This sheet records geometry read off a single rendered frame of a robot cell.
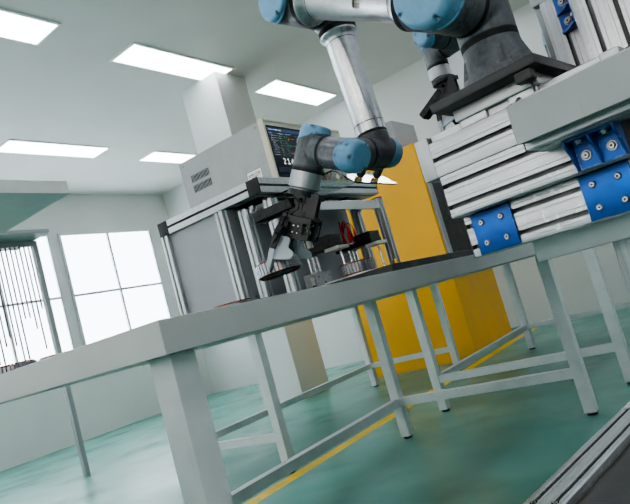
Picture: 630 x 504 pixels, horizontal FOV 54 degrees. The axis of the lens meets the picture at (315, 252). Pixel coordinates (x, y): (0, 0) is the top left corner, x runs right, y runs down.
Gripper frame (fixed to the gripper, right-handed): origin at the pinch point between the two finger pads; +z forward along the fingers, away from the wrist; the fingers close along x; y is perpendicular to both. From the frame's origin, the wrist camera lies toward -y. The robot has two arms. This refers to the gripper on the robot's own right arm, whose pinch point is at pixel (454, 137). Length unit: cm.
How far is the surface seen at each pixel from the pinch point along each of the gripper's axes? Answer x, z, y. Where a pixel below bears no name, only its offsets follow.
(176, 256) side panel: -76, 15, -64
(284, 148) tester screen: -51, -8, -29
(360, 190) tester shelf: -17.1, 6.9, -31.5
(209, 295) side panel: -75, 30, -54
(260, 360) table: 10, 58, -141
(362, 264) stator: -52, 35, -12
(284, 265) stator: -89, 32, -5
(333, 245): -51, 27, -21
